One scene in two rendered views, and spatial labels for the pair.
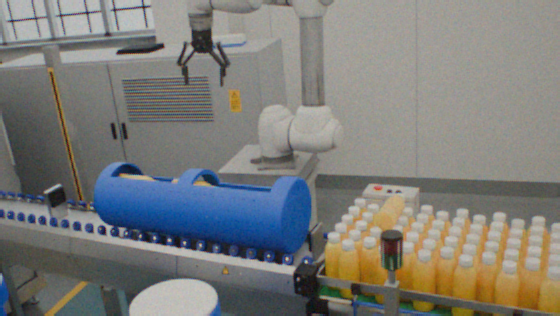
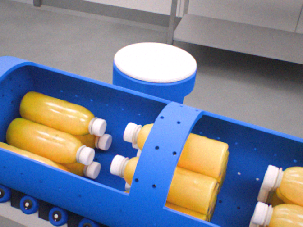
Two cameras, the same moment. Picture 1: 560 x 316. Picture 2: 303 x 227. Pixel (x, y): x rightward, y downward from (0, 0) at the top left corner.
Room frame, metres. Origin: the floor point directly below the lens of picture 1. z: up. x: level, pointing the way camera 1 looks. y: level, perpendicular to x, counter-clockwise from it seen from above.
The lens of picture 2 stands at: (2.79, 0.03, 1.66)
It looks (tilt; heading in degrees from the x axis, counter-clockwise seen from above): 34 degrees down; 169
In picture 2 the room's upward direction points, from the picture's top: 6 degrees clockwise
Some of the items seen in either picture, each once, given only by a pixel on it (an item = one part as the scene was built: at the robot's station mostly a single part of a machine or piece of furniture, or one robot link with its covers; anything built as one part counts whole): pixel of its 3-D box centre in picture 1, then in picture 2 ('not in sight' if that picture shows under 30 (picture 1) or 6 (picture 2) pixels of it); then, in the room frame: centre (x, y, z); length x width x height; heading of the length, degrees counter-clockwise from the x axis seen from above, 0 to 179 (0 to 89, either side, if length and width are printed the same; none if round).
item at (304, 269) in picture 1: (307, 280); not in sight; (1.72, -0.17, 0.95); 0.10 x 0.07 x 0.10; 150
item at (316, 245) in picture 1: (315, 242); not in sight; (1.91, -0.24, 0.99); 0.10 x 0.02 x 0.12; 150
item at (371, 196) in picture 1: (390, 201); not in sight; (2.06, -0.56, 1.05); 0.20 x 0.10 x 0.10; 60
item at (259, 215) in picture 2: not in sight; (260, 213); (2.31, 0.34, 1.11); 0.04 x 0.02 x 0.04; 150
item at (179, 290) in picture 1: (173, 303); (155, 61); (1.55, 0.27, 1.03); 0.28 x 0.28 x 0.01
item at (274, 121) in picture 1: (277, 129); not in sight; (2.57, -0.17, 1.24); 0.18 x 0.16 x 0.22; 57
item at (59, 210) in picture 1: (57, 203); not in sight; (2.59, 0.91, 1.00); 0.10 x 0.04 x 0.15; 150
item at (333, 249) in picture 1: (335, 262); not in sight; (1.74, -0.28, 0.99); 0.07 x 0.07 x 0.19
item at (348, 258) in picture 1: (349, 270); not in sight; (1.68, -0.31, 0.99); 0.07 x 0.07 x 0.19
